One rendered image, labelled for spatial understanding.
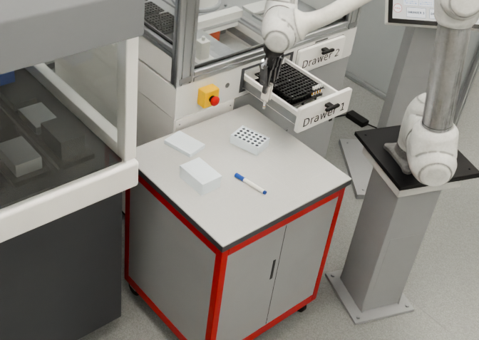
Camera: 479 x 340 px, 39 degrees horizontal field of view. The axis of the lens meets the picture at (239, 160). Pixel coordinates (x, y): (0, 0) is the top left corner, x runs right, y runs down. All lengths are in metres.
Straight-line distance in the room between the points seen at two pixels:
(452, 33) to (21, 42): 1.23
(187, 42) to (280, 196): 0.64
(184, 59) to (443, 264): 1.69
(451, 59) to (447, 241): 1.57
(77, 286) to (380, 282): 1.26
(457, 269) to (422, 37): 1.14
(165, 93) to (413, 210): 1.06
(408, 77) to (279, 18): 1.54
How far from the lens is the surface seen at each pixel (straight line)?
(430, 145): 2.35
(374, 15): 4.47
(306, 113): 2.59
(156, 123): 2.75
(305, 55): 2.97
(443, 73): 2.24
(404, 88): 3.62
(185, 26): 2.44
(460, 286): 3.41
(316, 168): 2.55
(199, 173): 2.36
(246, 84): 2.77
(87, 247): 2.46
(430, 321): 3.21
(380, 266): 2.92
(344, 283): 3.18
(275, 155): 2.57
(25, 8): 1.77
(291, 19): 2.15
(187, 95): 2.60
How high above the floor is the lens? 2.29
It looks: 37 degrees down
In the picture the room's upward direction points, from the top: 8 degrees clockwise
